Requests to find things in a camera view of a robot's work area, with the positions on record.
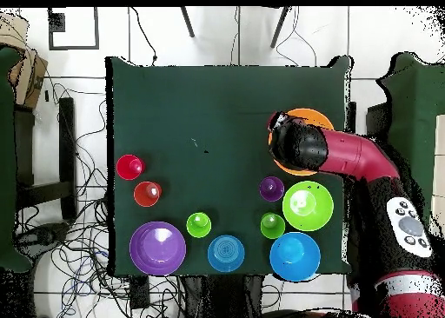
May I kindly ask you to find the orange bowl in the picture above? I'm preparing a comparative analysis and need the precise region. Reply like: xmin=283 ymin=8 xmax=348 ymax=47
xmin=268 ymin=108 xmax=335 ymax=177

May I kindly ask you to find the small blue bowl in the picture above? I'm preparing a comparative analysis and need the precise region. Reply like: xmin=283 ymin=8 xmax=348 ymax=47
xmin=207 ymin=235 xmax=246 ymax=274

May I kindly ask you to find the large blue bowl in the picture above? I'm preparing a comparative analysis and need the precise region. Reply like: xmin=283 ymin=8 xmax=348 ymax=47
xmin=269 ymin=231 xmax=322 ymax=282

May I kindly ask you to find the dark green table cloth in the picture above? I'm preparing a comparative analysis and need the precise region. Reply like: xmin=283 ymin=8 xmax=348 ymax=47
xmin=105 ymin=55 xmax=354 ymax=277

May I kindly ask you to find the purple bowl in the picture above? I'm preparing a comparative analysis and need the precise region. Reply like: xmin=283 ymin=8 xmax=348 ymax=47
xmin=129 ymin=221 xmax=188 ymax=276

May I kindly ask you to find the orange cup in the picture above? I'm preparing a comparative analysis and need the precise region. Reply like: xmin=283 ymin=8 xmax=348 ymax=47
xmin=133 ymin=181 xmax=163 ymax=209

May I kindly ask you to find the black power adapter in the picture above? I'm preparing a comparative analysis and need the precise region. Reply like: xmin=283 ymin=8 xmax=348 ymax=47
xmin=129 ymin=275 xmax=151 ymax=310

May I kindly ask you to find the green bowl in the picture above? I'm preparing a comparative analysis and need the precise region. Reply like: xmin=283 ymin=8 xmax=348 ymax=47
xmin=282 ymin=180 xmax=335 ymax=233

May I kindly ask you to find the black cable with plug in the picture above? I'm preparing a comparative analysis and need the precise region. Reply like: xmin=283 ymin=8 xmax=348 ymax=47
xmin=129 ymin=6 xmax=158 ymax=64

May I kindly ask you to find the black stand frame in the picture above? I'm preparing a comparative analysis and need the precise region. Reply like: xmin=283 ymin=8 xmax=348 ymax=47
xmin=345 ymin=101 xmax=389 ymax=138
xmin=13 ymin=96 xmax=78 ymax=222

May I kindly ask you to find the grey base with knob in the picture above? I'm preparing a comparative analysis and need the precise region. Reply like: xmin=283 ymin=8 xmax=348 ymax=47
xmin=18 ymin=222 xmax=70 ymax=260

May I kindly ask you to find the green cloth covered side table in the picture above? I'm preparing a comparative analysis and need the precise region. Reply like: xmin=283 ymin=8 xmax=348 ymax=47
xmin=0 ymin=46 xmax=34 ymax=274
xmin=376 ymin=51 xmax=445 ymax=229

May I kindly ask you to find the stepped green cup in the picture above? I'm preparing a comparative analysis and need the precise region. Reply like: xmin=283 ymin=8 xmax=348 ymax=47
xmin=185 ymin=211 xmax=212 ymax=239

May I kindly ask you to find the tangle of black cables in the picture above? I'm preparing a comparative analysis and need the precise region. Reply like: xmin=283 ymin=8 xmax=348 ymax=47
xmin=13 ymin=83 xmax=182 ymax=318

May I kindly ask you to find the purple cup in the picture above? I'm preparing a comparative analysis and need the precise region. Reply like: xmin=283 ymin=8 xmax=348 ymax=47
xmin=258 ymin=176 xmax=285 ymax=203

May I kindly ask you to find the red cup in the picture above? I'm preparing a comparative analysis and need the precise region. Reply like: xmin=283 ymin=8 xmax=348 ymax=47
xmin=115 ymin=154 xmax=146 ymax=182

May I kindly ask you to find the cardboard box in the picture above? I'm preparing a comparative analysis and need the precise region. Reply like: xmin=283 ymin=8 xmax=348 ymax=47
xmin=0 ymin=13 xmax=49 ymax=110

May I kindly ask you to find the black tripod leg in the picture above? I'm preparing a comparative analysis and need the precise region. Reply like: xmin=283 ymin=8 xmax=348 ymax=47
xmin=269 ymin=6 xmax=290 ymax=49
xmin=179 ymin=6 xmax=196 ymax=38

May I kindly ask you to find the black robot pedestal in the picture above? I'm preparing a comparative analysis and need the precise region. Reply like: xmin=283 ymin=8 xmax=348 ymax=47
xmin=183 ymin=275 xmax=265 ymax=318

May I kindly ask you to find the black square floor frame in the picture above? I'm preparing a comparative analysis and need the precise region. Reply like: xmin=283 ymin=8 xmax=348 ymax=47
xmin=47 ymin=6 xmax=100 ymax=50

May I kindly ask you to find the plain green cup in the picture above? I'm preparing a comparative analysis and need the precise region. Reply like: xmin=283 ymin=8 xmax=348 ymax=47
xmin=259 ymin=212 xmax=287 ymax=240

